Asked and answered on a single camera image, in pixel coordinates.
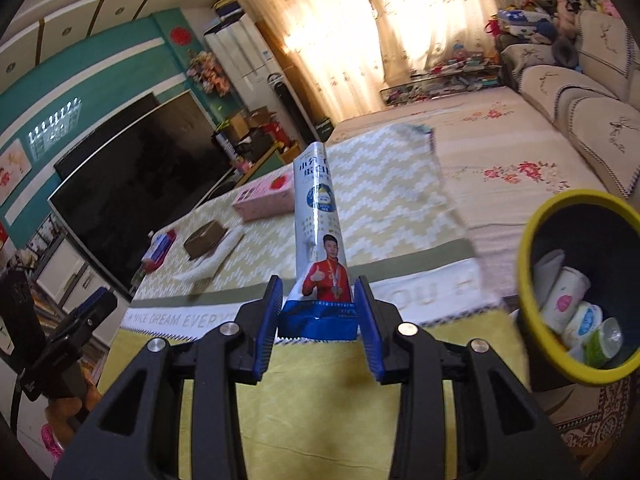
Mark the black flat television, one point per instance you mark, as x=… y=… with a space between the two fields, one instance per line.
x=140 y=195

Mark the beige sofa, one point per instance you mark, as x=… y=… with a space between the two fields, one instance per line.
x=585 y=100

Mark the pile of plush toys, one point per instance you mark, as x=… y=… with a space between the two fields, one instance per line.
x=580 y=2

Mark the chevron patterned blanket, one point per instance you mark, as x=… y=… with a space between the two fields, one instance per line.
x=390 y=200

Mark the grey round cushion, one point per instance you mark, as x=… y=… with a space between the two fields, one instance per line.
x=565 y=51

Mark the yellow trash bin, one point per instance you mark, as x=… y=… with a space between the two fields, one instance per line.
x=525 y=260

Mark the white cup pink label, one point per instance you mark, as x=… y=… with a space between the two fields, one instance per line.
x=567 y=296

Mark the cluttered glass coffee table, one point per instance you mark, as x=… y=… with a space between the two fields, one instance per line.
x=440 y=82

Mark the yellow tablecloth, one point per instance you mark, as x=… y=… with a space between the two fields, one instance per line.
x=320 y=400

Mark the pile of clothes and bags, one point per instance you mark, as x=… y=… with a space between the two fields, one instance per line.
x=525 y=25

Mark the pink tissue box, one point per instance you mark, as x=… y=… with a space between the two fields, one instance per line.
x=262 y=197

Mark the person's left hand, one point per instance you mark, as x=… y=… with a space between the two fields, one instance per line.
x=67 y=410

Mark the beige curtains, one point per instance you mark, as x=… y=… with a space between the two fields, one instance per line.
x=400 y=25

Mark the red round wall sticker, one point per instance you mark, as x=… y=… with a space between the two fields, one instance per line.
x=180 y=36

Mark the black tower fan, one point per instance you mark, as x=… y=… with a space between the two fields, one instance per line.
x=290 y=105

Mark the pile of boxes and bottles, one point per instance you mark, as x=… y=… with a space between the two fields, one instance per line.
x=250 y=130

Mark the white plastic bowl blue label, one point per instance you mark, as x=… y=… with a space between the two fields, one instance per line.
x=585 y=321

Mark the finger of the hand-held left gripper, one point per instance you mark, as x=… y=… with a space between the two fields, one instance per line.
x=97 y=304

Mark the green lidded cup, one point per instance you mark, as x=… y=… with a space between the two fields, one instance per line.
x=605 y=340

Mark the artificial flower bunch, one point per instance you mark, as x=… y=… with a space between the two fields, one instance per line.
x=207 y=72

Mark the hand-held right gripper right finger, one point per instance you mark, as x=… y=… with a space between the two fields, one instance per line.
x=372 y=330

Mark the white refrigerator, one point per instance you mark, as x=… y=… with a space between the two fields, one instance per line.
x=245 y=55

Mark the red and blue packet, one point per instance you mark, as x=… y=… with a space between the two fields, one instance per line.
x=160 y=250

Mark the floral wall picture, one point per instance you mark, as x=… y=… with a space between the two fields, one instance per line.
x=10 y=167

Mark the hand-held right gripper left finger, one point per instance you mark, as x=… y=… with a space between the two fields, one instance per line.
x=265 y=330

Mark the patterned rug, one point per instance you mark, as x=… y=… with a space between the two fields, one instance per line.
x=590 y=410

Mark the television cabinet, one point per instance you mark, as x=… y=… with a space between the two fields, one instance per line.
x=55 y=255

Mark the floral beige mat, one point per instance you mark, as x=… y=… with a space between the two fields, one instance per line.
x=500 y=160

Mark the brown flat box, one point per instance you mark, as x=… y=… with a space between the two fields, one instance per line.
x=205 y=240

